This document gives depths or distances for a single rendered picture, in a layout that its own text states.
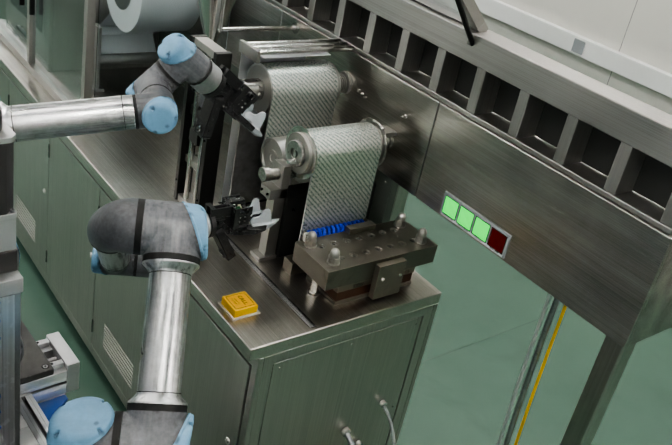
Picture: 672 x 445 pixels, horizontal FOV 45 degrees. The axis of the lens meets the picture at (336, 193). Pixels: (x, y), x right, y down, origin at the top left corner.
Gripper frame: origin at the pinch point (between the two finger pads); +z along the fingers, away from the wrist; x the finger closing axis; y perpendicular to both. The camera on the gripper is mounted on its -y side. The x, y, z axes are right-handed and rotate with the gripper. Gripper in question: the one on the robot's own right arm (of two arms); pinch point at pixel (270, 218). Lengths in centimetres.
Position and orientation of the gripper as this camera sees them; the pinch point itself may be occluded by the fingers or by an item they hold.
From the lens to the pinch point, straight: 218.6
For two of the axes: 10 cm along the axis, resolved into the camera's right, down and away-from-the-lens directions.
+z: 7.9, -1.4, 5.9
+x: -5.8, -4.7, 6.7
